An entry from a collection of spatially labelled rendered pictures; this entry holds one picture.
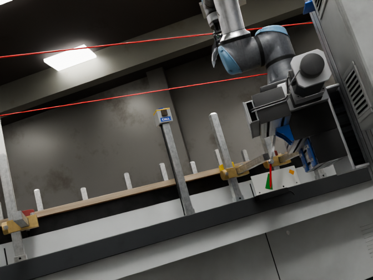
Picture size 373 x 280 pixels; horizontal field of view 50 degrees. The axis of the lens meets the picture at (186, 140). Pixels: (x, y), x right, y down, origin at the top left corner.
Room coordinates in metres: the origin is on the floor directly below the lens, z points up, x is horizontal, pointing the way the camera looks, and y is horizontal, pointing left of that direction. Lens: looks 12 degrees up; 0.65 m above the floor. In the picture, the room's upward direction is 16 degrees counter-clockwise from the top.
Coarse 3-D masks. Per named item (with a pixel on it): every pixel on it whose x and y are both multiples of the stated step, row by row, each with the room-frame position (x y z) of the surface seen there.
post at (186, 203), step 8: (168, 128) 1.88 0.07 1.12; (168, 136) 1.88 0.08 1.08; (168, 144) 1.88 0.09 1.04; (168, 152) 1.89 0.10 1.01; (176, 152) 1.88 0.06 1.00; (176, 160) 1.88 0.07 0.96; (176, 168) 1.88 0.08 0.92; (176, 176) 1.88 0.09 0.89; (176, 184) 1.89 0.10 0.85; (184, 184) 1.88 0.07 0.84; (184, 192) 1.88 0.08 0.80; (184, 200) 1.88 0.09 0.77; (184, 208) 1.89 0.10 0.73; (192, 208) 1.89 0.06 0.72
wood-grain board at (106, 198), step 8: (216, 168) 2.12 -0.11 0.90; (184, 176) 2.06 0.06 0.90; (192, 176) 2.07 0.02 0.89; (200, 176) 2.09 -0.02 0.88; (208, 176) 2.13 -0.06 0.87; (152, 184) 2.00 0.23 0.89; (160, 184) 2.01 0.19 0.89; (168, 184) 2.02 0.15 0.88; (120, 192) 1.94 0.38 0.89; (128, 192) 1.95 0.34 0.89; (136, 192) 1.97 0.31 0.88; (144, 192) 2.03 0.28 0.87; (88, 200) 1.89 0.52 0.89; (96, 200) 1.90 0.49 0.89; (104, 200) 1.91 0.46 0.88; (112, 200) 1.97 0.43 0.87; (48, 208) 1.82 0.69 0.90; (56, 208) 1.84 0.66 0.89; (64, 208) 1.85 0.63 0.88; (72, 208) 1.86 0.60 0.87; (40, 216) 1.81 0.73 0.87; (0, 224) 1.75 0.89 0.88
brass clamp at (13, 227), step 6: (30, 216) 1.64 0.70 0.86; (36, 216) 1.65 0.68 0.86; (6, 222) 1.62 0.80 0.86; (12, 222) 1.62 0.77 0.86; (30, 222) 1.64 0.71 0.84; (36, 222) 1.65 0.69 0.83; (6, 228) 1.60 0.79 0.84; (12, 228) 1.61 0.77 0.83; (18, 228) 1.62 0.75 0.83; (24, 228) 1.63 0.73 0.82; (30, 228) 1.66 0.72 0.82
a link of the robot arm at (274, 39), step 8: (256, 32) 1.41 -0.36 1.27; (264, 32) 1.38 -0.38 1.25; (272, 32) 1.37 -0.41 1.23; (280, 32) 1.37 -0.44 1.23; (256, 40) 1.38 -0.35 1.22; (264, 40) 1.37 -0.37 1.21; (272, 40) 1.37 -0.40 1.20; (280, 40) 1.37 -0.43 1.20; (288, 40) 1.39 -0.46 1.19; (264, 48) 1.37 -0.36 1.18; (272, 48) 1.37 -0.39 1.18; (280, 48) 1.37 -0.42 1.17; (288, 48) 1.38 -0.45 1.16; (264, 56) 1.39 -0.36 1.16; (272, 56) 1.38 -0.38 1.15; (280, 56) 1.37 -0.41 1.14; (264, 64) 1.43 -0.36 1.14
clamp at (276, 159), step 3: (276, 156) 2.06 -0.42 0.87; (279, 156) 2.06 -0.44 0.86; (273, 159) 2.05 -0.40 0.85; (276, 159) 2.05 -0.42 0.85; (264, 162) 2.06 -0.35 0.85; (267, 162) 2.04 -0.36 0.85; (276, 162) 2.05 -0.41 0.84; (279, 162) 2.06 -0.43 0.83; (282, 162) 2.06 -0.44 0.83; (285, 162) 2.07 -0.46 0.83; (288, 162) 2.08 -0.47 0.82; (264, 165) 2.07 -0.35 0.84; (267, 165) 2.05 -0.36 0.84; (273, 165) 2.04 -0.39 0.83; (276, 165) 2.05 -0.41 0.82; (279, 165) 2.07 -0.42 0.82; (267, 168) 2.06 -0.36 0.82
